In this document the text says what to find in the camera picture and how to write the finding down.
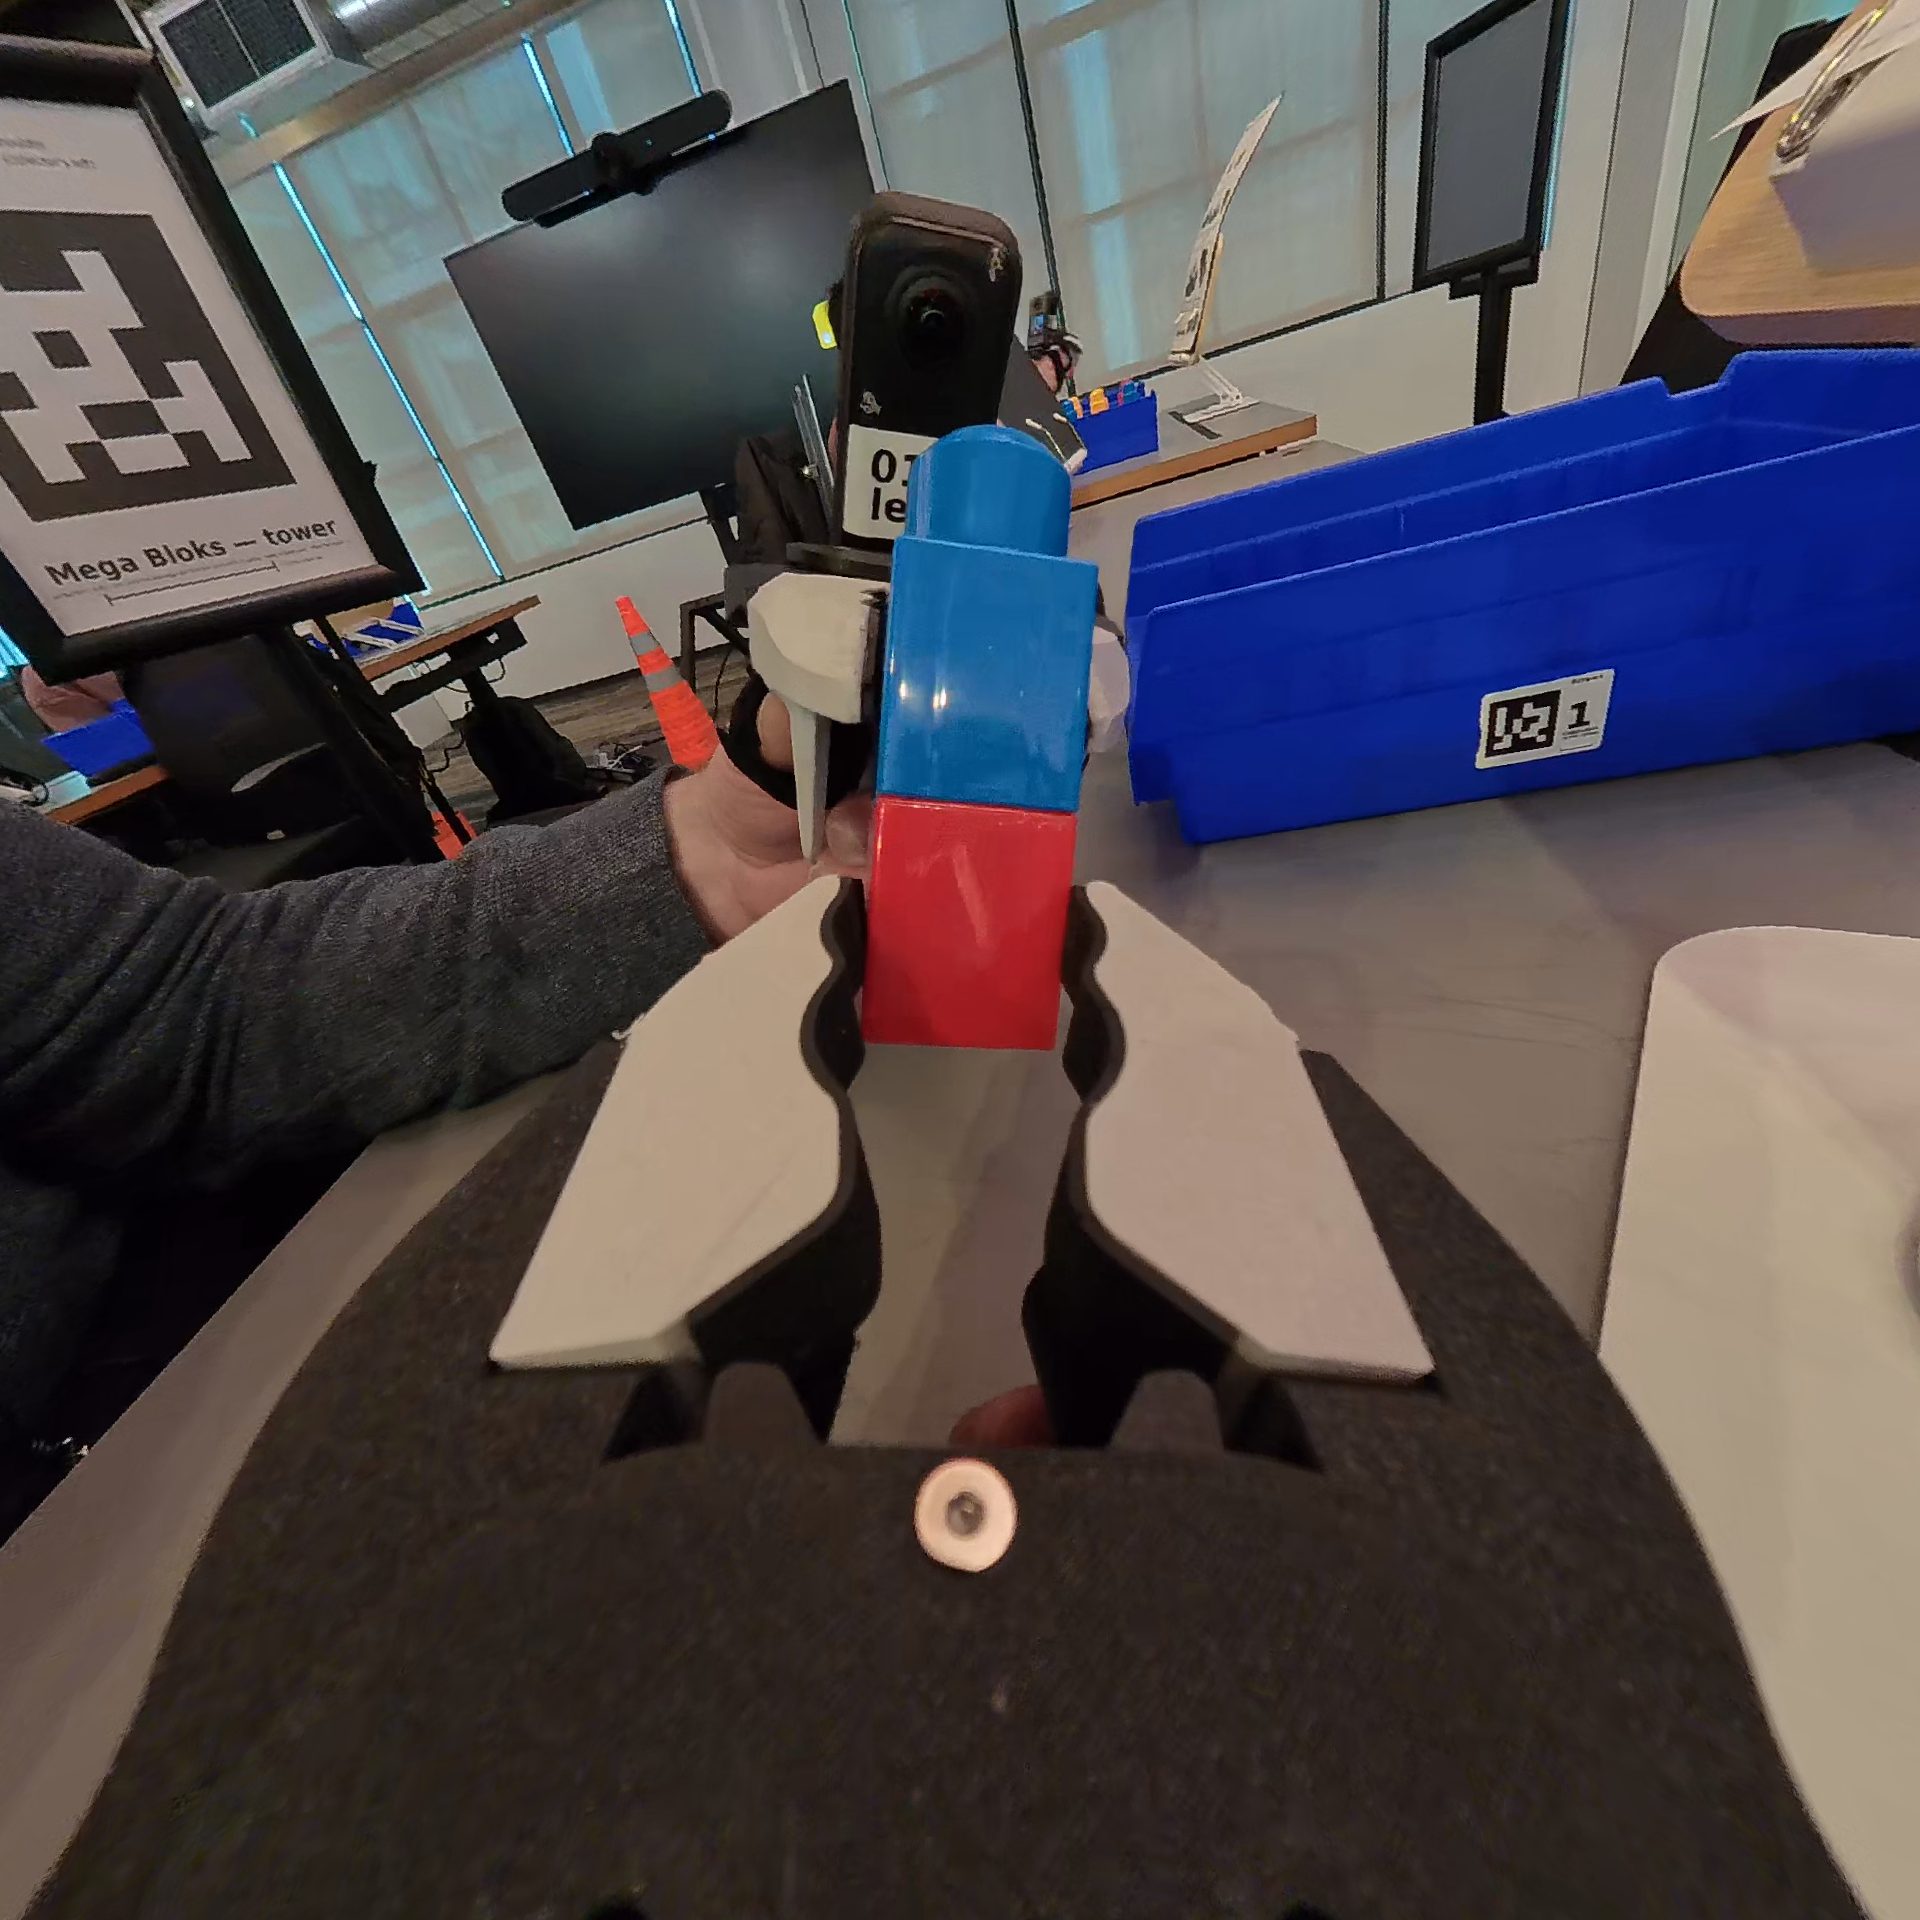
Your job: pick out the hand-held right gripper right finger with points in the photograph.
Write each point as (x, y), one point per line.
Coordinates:
(1244, 1184)

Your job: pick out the black backpack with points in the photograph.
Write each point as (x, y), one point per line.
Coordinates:
(524, 758)

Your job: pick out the white table sign card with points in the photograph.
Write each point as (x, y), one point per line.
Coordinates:
(1223, 224)

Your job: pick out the person's left hand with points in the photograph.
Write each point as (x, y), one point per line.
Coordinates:
(735, 854)

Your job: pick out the wooden edged side table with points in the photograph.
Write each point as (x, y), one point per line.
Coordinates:
(1230, 434)

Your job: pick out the dark jacket on chair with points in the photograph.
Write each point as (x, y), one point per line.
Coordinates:
(773, 510)

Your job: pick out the framed black white code sign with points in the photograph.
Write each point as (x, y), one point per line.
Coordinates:
(150, 374)

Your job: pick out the person's left forearm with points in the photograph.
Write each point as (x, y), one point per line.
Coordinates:
(375, 960)

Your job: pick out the wooden table with black legs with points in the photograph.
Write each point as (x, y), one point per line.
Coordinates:
(450, 622)

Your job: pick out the black sign easel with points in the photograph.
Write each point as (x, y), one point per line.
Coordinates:
(383, 750)

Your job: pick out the black video bar camera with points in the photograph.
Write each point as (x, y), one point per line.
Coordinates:
(615, 158)

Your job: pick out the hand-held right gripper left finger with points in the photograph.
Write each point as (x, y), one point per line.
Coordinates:
(690, 1171)

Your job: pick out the black portrait display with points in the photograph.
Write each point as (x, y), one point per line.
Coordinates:
(1485, 151)

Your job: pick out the white air vent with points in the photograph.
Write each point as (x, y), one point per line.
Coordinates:
(240, 45)

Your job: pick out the grey desk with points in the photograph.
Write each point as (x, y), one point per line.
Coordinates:
(1424, 975)

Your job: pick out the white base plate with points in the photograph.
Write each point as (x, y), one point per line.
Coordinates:
(1771, 1275)

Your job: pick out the red toy block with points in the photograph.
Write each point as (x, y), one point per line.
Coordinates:
(968, 931)

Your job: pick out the large black television screen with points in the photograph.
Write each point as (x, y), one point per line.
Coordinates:
(645, 345)

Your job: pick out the blue toy block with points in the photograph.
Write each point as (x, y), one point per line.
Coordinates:
(983, 674)

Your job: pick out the person's torso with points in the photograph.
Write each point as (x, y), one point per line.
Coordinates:
(44, 1275)

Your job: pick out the small blue tray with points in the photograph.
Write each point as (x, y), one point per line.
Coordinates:
(1118, 434)

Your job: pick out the silver ventilation duct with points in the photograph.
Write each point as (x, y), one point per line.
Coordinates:
(375, 23)

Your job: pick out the wooden document holder board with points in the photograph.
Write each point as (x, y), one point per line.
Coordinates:
(1740, 255)

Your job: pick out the black display easel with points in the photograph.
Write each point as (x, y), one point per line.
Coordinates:
(1493, 361)

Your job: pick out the blue striped box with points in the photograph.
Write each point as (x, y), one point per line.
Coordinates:
(368, 631)

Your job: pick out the blue plastic bin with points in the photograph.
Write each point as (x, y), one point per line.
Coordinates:
(1351, 674)
(98, 743)

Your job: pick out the orange traffic cone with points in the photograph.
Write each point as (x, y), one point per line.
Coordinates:
(669, 690)
(450, 832)

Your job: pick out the printed instruction sheet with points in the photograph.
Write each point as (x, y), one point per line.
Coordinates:
(1754, 108)

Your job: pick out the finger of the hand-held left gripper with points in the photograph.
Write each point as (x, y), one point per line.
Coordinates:
(819, 645)
(1111, 690)

